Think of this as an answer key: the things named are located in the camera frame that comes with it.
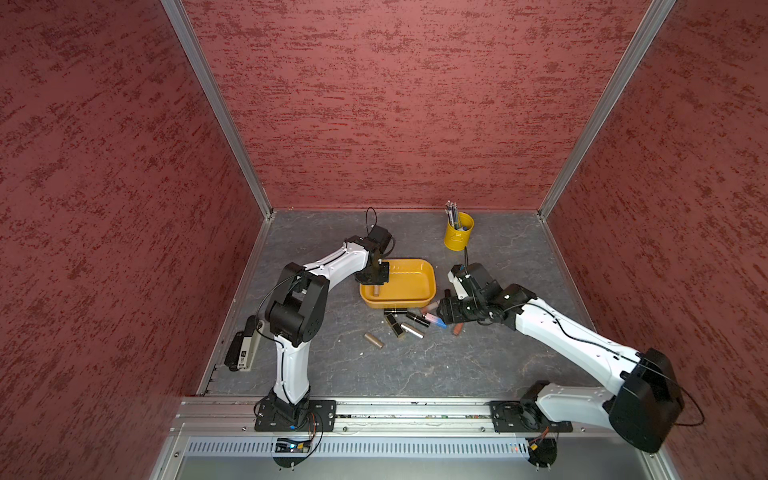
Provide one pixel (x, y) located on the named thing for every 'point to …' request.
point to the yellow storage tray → (412, 283)
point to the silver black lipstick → (413, 330)
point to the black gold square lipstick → (394, 325)
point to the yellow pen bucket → (458, 239)
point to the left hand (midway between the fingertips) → (377, 284)
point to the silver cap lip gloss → (457, 328)
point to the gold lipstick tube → (374, 340)
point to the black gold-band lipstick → (395, 311)
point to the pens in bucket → (452, 212)
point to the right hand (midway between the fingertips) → (449, 316)
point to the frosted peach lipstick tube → (376, 290)
